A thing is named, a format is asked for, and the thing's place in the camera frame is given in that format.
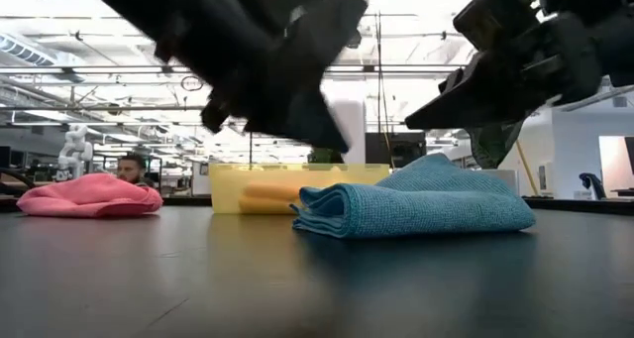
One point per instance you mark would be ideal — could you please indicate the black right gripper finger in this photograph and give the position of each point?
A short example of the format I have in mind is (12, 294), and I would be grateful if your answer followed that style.
(490, 70)
(475, 105)

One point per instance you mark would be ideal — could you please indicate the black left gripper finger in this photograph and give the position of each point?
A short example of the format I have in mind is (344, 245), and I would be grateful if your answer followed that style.
(217, 114)
(307, 120)

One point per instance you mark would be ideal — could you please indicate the yellow-green plastic bin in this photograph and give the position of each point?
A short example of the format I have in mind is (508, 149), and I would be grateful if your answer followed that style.
(223, 189)

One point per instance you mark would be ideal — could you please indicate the orange microfiber towel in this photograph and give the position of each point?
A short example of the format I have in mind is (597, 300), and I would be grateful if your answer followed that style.
(267, 199)

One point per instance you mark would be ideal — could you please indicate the blue microfiber towel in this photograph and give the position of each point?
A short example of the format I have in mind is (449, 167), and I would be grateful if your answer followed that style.
(421, 204)

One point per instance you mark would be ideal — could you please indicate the pink microfiber towel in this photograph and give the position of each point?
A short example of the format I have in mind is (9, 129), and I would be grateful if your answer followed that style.
(89, 196)

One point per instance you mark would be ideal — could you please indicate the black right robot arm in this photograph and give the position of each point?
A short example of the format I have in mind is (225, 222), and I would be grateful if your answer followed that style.
(594, 21)

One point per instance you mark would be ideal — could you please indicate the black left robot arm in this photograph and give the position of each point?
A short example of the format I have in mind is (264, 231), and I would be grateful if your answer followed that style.
(124, 1)

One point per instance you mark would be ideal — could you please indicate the green background plant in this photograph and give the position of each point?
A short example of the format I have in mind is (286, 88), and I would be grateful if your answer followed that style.
(324, 155)

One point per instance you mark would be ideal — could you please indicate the snake plant in white pot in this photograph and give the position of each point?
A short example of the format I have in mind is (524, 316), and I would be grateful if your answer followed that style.
(490, 145)

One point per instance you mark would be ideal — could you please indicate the white building column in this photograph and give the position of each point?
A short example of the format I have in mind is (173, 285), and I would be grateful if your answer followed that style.
(357, 130)

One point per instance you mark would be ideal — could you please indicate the dark display screen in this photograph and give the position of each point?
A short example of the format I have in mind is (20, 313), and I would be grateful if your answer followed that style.
(401, 152)

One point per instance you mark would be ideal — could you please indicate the person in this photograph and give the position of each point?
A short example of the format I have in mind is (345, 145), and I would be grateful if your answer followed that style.
(133, 169)

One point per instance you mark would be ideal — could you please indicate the white partition panel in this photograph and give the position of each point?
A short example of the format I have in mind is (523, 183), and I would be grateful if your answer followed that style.
(614, 164)

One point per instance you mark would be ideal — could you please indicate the black office chair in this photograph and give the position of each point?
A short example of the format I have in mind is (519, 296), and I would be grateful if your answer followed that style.
(593, 184)

